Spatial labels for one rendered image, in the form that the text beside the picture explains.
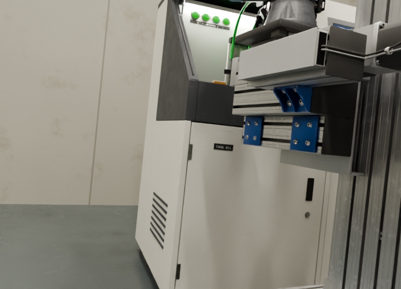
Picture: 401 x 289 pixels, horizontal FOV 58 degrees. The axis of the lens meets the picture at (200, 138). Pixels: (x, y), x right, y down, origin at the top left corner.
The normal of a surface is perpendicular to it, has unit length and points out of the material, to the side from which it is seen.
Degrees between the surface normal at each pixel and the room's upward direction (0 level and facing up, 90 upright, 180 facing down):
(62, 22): 90
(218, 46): 90
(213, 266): 90
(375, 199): 90
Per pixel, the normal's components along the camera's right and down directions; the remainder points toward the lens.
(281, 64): -0.91, -0.09
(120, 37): 0.41, 0.05
